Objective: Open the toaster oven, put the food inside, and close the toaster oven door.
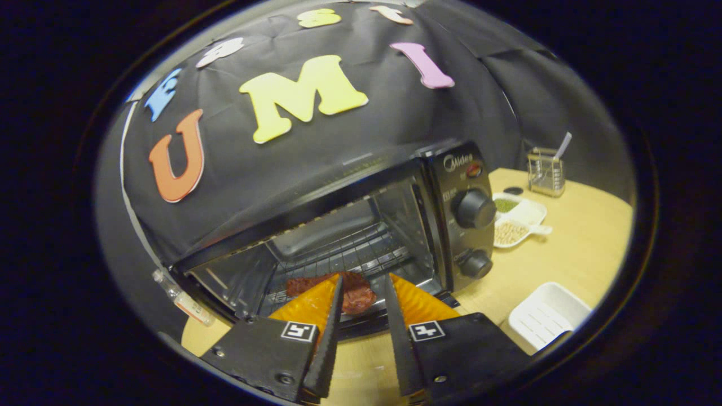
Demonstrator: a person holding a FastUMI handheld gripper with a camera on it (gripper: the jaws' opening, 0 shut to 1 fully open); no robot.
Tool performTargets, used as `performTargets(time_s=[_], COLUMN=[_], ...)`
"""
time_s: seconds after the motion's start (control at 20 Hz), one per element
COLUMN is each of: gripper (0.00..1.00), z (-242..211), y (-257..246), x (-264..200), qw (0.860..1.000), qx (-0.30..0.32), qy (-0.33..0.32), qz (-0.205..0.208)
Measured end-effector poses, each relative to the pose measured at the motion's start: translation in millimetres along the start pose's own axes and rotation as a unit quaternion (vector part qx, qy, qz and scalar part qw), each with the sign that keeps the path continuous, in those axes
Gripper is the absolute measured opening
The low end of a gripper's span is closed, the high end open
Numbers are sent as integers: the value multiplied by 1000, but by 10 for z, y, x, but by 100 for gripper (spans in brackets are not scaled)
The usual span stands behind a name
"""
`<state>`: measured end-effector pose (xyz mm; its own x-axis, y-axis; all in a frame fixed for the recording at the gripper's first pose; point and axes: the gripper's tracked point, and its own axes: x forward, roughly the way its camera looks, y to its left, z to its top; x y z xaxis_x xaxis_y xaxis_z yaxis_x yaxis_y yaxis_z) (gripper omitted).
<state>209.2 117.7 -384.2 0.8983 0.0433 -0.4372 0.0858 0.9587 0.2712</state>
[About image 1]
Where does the metal mesh utensil holder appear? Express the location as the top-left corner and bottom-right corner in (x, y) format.
(527, 147), (566, 198)

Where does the metal oven rack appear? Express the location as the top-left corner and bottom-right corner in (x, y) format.
(265, 223), (421, 319)

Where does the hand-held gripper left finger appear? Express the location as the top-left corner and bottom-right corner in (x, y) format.
(200, 275), (345, 404)

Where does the clear glass bottle orange label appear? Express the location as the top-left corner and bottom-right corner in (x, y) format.
(151, 268), (216, 326)

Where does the white divided dish with beans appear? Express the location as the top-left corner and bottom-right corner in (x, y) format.
(492, 192), (553, 249)

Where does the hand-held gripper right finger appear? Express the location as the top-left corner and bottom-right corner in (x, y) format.
(384, 273), (534, 405)

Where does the black toaster oven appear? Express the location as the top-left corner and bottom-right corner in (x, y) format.
(169, 140), (498, 342)

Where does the red-brown meat piece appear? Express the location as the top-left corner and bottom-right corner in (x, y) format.
(285, 271), (377, 315)

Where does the white rectangular tray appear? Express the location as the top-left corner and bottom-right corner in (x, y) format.
(508, 282), (592, 351)

